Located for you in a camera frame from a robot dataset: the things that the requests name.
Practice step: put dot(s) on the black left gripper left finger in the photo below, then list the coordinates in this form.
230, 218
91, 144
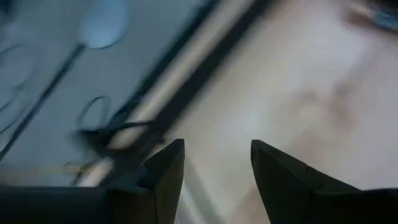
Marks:
161, 186

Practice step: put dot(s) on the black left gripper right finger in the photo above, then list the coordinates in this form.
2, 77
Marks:
286, 193

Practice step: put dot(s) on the round grey stand base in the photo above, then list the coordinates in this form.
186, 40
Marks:
104, 23

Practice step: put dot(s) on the teal plastic bin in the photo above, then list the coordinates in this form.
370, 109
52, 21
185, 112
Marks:
385, 18

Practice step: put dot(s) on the black aluminium table frame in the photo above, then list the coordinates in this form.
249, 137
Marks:
202, 77

